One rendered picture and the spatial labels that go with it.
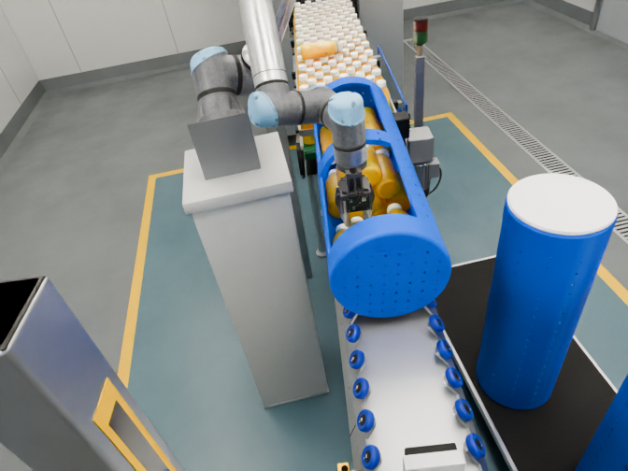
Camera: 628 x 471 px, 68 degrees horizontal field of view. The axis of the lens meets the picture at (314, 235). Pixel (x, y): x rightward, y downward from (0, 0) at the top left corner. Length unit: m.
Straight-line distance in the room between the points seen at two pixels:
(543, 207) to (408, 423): 0.71
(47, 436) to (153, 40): 5.90
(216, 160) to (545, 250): 0.96
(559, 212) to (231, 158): 0.93
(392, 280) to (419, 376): 0.22
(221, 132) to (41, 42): 5.15
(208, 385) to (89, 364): 2.00
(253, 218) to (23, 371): 1.16
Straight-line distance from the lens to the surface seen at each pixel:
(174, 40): 6.15
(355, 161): 1.05
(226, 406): 2.28
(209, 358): 2.45
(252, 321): 1.74
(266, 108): 1.02
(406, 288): 1.13
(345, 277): 1.07
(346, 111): 1.00
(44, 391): 0.34
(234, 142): 1.39
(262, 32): 1.09
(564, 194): 1.50
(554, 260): 1.43
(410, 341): 1.19
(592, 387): 2.18
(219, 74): 1.44
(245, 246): 1.49
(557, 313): 1.59
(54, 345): 0.34
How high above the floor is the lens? 1.89
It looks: 40 degrees down
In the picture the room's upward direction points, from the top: 10 degrees counter-clockwise
